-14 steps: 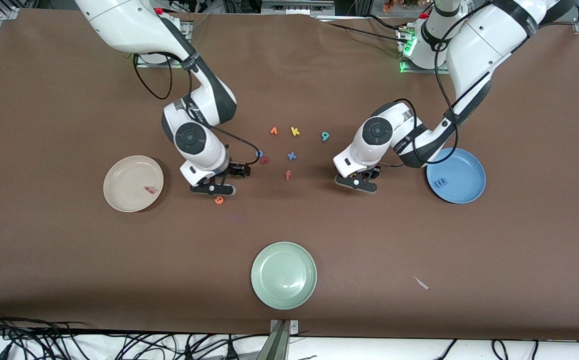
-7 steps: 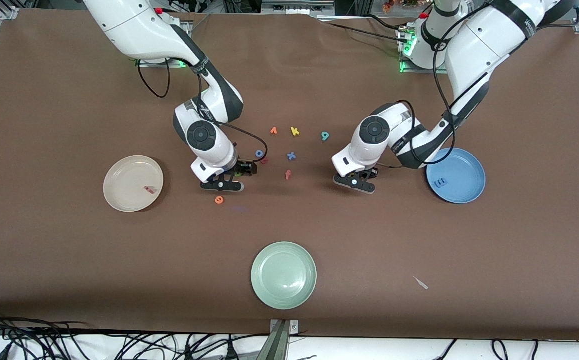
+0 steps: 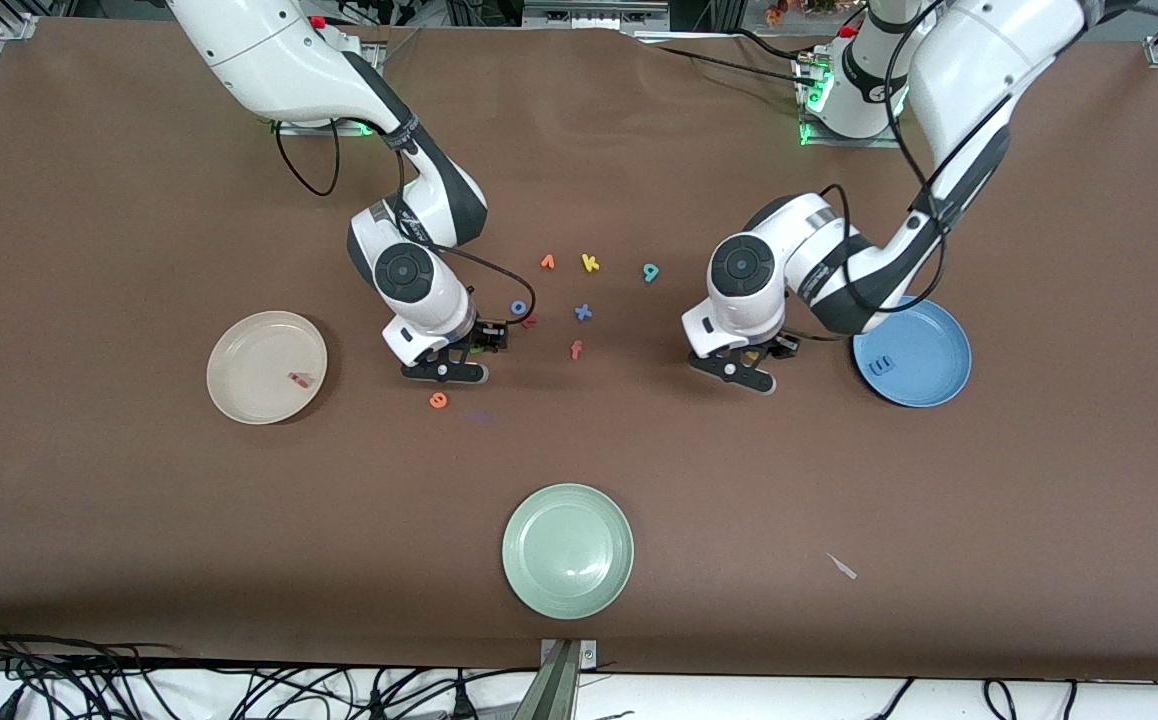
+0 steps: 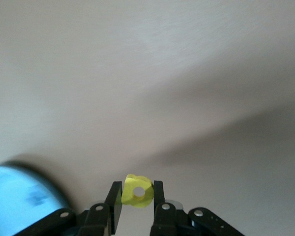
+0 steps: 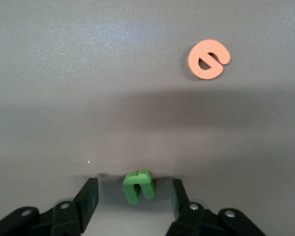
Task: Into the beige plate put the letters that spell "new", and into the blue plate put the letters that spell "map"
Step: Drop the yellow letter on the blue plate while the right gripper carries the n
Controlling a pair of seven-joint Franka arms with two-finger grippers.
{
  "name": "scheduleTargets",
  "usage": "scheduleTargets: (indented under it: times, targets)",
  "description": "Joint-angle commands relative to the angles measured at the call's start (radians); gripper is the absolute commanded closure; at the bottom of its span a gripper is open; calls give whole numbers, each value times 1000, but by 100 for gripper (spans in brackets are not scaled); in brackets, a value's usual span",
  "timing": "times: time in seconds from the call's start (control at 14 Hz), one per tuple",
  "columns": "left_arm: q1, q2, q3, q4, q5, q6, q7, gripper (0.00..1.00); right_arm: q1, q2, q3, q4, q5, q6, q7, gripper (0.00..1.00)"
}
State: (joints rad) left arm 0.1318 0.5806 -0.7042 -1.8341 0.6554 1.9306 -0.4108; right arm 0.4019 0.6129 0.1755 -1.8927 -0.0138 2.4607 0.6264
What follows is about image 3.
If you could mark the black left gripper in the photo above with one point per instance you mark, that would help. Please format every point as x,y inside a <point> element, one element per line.
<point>782,345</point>

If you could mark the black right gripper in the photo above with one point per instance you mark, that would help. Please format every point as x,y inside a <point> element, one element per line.
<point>486,336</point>

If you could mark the blue foam letter m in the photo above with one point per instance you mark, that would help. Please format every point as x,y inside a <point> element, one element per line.
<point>879,364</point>

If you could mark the teal foam letter g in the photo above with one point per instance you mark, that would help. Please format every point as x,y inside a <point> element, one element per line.
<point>650,272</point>

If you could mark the pink foam letter w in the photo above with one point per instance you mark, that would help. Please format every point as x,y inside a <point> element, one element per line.
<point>298,379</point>

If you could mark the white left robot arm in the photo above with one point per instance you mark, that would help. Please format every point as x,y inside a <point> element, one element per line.
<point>979,60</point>

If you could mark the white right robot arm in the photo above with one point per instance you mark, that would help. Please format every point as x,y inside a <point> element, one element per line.
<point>269,60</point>

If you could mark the brown table cover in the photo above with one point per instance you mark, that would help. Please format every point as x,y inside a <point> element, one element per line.
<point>739,480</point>

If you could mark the blue round plate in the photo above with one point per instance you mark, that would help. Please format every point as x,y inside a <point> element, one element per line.
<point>929,360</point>

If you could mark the small white paper scrap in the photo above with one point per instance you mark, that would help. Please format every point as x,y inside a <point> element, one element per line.
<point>842,566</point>

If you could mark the green round plate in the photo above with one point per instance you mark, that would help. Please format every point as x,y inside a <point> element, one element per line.
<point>567,551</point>

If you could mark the beige round plate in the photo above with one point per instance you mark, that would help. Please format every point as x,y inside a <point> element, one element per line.
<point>259,350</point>

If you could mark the grey power strip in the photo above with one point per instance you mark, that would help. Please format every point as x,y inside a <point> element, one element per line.
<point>589,15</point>

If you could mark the orange dried flowers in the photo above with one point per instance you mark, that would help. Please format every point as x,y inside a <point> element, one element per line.
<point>777,12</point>

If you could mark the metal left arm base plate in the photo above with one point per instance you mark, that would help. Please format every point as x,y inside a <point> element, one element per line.
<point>854,142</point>

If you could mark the silver bracket plate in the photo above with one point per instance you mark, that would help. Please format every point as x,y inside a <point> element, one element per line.
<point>587,655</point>

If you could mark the grey metal post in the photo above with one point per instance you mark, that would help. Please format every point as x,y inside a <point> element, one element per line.
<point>551,690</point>

